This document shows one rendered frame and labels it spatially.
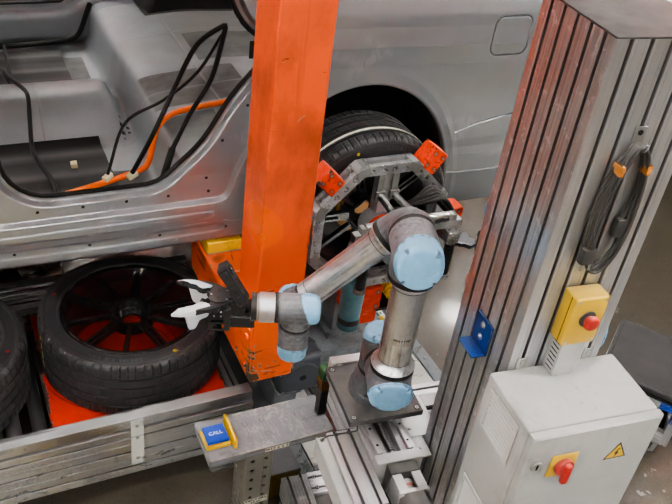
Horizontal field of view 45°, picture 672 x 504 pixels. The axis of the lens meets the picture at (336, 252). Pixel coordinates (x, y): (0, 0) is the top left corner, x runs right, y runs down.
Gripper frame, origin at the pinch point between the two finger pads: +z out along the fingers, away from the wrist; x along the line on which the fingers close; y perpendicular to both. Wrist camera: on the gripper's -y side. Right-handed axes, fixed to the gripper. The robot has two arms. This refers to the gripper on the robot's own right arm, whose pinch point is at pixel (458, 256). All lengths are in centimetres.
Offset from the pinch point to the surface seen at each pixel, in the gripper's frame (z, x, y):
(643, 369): -80, 35, -49
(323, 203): 46, -22, 16
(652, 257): -189, -60, -86
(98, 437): 130, 1, -48
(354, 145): 32, -31, 33
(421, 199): 12.2, -13.0, 18.1
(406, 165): 15.6, -21.4, 27.6
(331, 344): 30, -28, -61
